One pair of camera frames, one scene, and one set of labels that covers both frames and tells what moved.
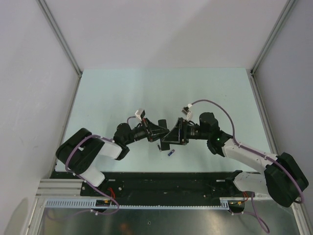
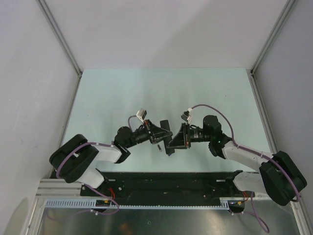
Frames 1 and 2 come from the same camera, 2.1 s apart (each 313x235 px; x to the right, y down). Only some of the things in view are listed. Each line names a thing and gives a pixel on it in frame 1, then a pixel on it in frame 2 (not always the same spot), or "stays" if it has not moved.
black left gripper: x=152 y=128 stays
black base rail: x=175 y=190 stays
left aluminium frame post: x=62 y=44 stays
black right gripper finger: x=171 y=138 → x=171 y=146
